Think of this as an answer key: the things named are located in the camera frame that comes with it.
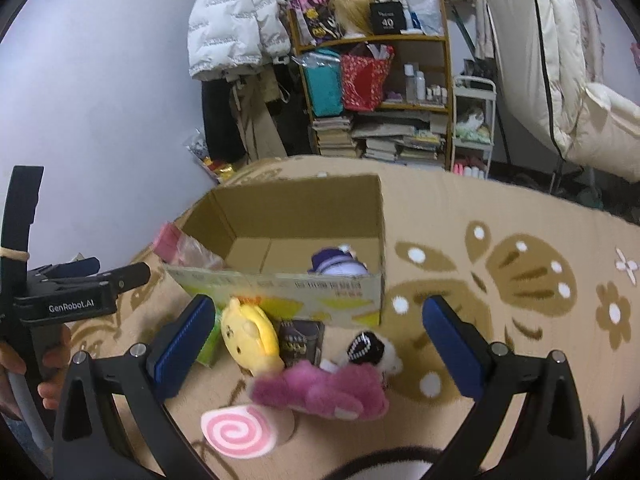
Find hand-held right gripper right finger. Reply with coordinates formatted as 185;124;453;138
421;295;588;480

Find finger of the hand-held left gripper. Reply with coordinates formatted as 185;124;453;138
99;261;152;294
49;257;101;279

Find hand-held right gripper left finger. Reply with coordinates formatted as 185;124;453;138
52;294;221;480

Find green packet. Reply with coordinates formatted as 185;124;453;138
195;310;226;367

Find pink plastic bag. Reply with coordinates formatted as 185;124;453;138
152;222;228;271

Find yellow plush toy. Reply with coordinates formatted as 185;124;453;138
220;297;283;376

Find black and white plush toy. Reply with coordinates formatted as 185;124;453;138
345;330;405;376

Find pink swirl roll plush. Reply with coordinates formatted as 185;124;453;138
200;400;296;460

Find dark printed packet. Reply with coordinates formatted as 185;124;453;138
277;317;326;368

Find pink plush bear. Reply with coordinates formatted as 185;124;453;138
248;360;391;421

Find purple plush doll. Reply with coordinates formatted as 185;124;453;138
306;244;370;277

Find cardboard box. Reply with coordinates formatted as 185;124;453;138
165;174;386;328

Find person's left hand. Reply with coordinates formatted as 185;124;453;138
0;325;73;418

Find colourful snack bags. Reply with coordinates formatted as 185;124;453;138
182;130;236;183

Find beige patterned blanket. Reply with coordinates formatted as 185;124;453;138
65;155;640;480

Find black hanging cloth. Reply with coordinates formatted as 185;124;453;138
201;77;246;161

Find pink and white bottles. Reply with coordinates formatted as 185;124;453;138
452;160;486;179

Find beige hanging cloth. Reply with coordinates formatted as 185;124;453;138
230;72;288;163

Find pale green plush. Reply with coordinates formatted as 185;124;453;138
455;125;492;142

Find black tote bag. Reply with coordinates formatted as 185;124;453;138
265;60;313;156

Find calico cat plush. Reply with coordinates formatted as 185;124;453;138
457;107;488;131

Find stack of books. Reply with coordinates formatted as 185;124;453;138
310;112;448;168

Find teal bag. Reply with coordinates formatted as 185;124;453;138
302;47;346;117

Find white puffer jacket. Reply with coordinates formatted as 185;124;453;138
187;0;292;81

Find white rolling cart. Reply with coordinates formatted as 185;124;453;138
451;75;497;181

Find cream duvet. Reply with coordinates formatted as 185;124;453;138
555;80;640;183

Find red patterned gift bag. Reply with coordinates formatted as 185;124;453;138
341;45;396;112

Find wooden bookshelf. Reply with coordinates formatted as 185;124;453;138
287;0;453;171

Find printed tote bag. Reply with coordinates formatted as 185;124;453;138
290;0;343;46

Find black box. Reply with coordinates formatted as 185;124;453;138
370;1;405;36

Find blond wig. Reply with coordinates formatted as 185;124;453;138
327;0;373;38

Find white plastic bag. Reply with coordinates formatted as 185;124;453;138
402;0;446;36

